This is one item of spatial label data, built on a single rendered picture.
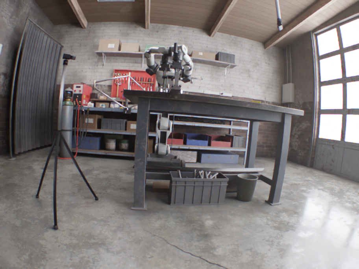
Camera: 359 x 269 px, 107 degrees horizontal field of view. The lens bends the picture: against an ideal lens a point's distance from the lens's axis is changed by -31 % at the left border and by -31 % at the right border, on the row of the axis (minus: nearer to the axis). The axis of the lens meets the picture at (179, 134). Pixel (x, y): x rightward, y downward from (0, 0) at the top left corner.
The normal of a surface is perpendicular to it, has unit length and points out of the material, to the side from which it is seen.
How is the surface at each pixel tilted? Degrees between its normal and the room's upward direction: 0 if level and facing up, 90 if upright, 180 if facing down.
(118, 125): 90
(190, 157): 90
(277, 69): 90
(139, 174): 90
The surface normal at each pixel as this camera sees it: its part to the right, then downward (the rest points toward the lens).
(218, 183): 0.14, 0.08
